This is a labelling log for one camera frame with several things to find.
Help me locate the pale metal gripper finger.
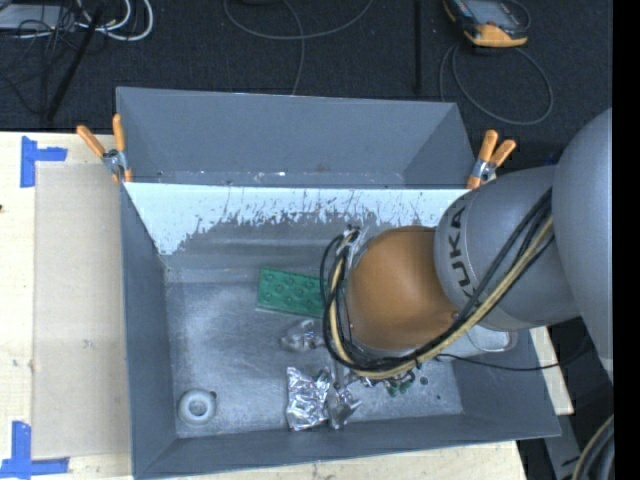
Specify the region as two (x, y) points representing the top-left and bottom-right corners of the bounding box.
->
(340, 385), (363, 415)
(327, 396), (351, 431)

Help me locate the silver foil packet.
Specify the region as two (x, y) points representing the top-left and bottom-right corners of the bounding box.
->
(284, 365), (335, 432)

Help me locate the clear glass thing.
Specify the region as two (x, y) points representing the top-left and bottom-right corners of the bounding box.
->
(278, 318), (322, 353)

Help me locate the grey metal bin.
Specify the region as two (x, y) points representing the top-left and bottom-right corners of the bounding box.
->
(115, 86), (562, 480)

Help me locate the dark green flat block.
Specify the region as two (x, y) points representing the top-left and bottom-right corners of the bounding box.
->
(255, 266), (327, 319)

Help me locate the pale wood flat board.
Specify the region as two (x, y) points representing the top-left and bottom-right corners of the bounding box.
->
(30, 161), (133, 462)

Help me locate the white ring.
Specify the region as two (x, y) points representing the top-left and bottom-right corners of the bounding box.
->
(177, 388), (218, 425)

